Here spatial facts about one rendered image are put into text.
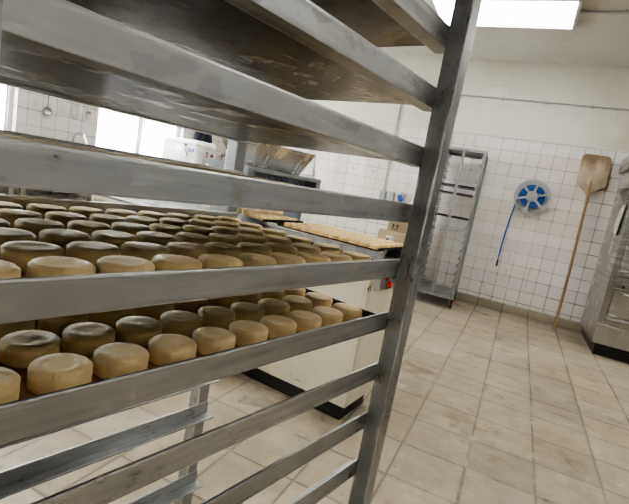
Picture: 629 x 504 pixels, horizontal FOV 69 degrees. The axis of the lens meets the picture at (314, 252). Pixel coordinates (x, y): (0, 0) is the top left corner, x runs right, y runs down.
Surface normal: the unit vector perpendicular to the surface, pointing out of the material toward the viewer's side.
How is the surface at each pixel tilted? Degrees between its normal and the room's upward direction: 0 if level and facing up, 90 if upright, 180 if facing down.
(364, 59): 90
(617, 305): 92
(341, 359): 90
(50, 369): 0
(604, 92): 90
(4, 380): 0
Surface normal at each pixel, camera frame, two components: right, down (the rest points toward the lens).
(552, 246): -0.41, 0.07
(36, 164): 0.78, 0.23
